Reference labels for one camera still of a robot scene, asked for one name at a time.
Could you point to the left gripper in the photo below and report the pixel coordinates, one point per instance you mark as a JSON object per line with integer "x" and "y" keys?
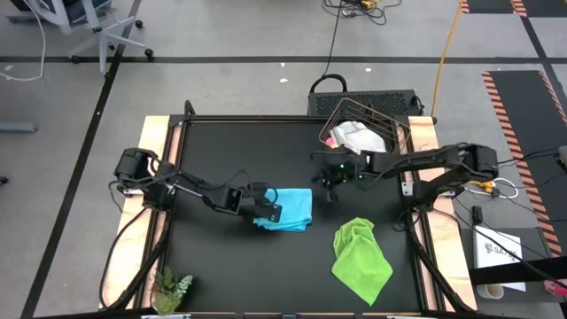
{"x": 257, "y": 199}

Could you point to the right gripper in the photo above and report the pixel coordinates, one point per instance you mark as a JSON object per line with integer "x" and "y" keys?
{"x": 341, "y": 170}

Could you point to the light blue microfiber towel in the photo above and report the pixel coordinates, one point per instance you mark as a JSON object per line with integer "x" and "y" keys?
{"x": 294, "y": 208}

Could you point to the pink microfiber towel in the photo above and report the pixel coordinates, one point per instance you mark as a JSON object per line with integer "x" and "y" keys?
{"x": 330, "y": 142}

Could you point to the grey waffle microfiber towel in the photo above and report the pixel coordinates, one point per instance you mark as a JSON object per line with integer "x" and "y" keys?
{"x": 359, "y": 137}

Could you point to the green microfiber towel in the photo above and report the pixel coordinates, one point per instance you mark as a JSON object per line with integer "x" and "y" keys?
{"x": 361, "y": 261}

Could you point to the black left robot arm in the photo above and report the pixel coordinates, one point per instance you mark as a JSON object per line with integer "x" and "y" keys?
{"x": 186, "y": 186}

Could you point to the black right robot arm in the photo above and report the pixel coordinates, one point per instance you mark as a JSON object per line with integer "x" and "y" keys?
{"x": 434, "y": 161}

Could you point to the black computer case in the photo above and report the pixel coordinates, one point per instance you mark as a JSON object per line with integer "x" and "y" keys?
{"x": 323, "y": 103}

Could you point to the wooden table side board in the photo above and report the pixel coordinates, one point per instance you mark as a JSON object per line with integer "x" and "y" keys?
{"x": 153, "y": 133}
{"x": 423, "y": 130}

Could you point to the small potted green plant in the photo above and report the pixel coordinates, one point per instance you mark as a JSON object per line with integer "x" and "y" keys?
{"x": 168, "y": 288}

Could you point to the black power adapter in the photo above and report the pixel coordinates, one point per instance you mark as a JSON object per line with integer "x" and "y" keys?
{"x": 477, "y": 215}

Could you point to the yellow power splitter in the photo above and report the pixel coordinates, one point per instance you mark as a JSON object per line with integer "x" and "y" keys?
{"x": 487, "y": 185}

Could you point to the white label box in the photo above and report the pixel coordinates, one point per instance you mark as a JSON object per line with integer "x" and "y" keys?
{"x": 483, "y": 261}

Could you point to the beige tape roll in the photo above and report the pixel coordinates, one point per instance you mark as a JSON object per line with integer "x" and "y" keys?
{"x": 479, "y": 291}

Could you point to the black hazard-striped floor mat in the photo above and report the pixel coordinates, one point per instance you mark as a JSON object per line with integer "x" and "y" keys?
{"x": 491, "y": 5}
{"x": 522, "y": 115}

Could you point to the white office chair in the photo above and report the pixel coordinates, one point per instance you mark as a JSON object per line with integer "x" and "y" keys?
{"x": 103, "y": 40}

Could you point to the pink object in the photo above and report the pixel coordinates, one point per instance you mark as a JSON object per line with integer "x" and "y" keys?
{"x": 556, "y": 288}

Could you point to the grey furniture foot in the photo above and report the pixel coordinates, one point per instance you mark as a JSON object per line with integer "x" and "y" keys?
{"x": 17, "y": 127}

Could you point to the black aluminium table frame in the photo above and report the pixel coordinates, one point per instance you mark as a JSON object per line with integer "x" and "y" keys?
{"x": 266, "y": 119}

